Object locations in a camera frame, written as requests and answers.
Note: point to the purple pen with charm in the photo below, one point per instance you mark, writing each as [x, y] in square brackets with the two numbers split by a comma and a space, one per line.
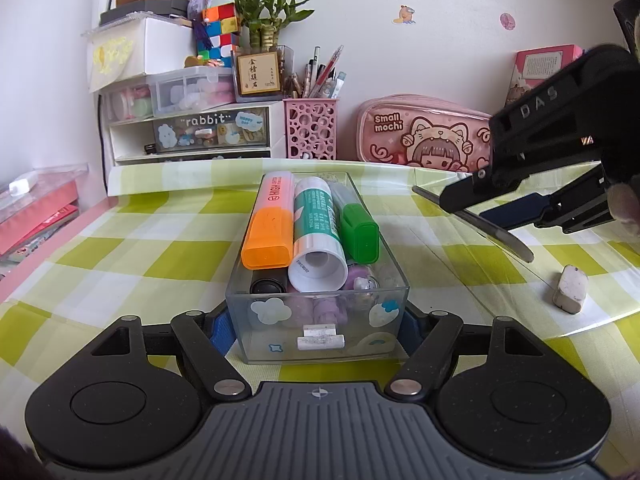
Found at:
[360, 277]

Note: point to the dark grey flat box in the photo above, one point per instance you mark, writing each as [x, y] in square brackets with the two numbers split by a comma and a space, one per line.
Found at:
[145, 10]

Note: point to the white drawer organizer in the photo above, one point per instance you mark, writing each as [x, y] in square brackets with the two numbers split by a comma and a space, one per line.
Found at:
[130, 145]

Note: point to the orange animal wall sticker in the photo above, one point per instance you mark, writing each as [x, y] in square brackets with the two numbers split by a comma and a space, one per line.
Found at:
[404, 15]

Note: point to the pink perforated pen holder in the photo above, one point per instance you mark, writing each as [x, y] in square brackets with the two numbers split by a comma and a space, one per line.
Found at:
[311, 130]

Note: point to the green highlighter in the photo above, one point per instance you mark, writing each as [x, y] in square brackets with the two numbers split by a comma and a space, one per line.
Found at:
[360, 235]

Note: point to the green white glue stick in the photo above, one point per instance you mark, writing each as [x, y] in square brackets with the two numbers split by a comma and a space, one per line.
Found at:
[317, 230]

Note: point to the bamboo plant in glass pot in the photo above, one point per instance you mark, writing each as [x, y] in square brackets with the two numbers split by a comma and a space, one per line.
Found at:
[257, 72]

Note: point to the small white block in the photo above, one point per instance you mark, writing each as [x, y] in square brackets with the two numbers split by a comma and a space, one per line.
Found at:
[24, 185]

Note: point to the pink highlighter pen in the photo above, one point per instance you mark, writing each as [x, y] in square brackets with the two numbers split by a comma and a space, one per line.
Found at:
[297, 310]

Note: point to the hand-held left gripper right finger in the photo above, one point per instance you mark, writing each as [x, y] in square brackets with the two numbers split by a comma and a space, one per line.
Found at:
[407, 327]

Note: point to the orange highlighter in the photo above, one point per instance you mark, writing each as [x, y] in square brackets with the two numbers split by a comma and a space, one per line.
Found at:
[267, 230]

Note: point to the black marker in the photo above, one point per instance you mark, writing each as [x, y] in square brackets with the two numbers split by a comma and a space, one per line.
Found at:
[267, 285]

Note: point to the purple clip pen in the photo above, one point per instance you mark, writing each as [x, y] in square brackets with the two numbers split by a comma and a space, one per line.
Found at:
[327, 310]

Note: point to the pink round wall sticker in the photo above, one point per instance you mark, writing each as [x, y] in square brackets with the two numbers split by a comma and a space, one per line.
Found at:
[508, 20]

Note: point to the clear plastic stationery box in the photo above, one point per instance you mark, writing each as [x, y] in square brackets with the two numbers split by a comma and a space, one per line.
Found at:
[320, 355]

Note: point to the clear lidded storage box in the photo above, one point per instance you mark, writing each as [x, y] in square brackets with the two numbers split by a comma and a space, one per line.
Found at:
[190, 92]

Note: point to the small clear storage box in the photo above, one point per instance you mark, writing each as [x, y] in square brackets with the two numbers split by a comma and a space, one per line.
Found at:
[127, 105]

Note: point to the white storage box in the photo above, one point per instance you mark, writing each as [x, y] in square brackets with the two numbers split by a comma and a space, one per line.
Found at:
[145, 50]

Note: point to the person's right hand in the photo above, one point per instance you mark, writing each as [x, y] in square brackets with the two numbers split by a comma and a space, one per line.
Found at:
[625, 202]

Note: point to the bunch of pens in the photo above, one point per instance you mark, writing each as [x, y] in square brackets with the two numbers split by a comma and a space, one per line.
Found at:
[317, 77]

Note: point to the green white checkered tablecloth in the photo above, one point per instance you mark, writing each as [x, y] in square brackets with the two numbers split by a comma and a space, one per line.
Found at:
[150, 260]

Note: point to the white eraser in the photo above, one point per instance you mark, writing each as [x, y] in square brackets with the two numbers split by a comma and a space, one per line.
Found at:
[570, 287]

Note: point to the colourful puzzle cube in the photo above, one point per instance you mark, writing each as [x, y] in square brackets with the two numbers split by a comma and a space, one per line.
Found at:
[220, 30]

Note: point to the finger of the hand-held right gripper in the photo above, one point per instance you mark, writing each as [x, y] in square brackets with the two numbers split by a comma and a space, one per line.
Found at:
[530, 130]
[520, 210]

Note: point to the small brown figurine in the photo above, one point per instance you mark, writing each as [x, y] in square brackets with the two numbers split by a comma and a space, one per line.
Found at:
[207, 62]

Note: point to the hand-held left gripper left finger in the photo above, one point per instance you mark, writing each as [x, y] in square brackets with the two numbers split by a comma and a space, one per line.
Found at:
[220, 332]

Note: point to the pink cartoon pencil case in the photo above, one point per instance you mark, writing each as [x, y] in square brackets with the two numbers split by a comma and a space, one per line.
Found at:
[420, 135]

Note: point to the stack of red books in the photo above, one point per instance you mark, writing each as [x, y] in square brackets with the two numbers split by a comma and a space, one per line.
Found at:
[35, 220]

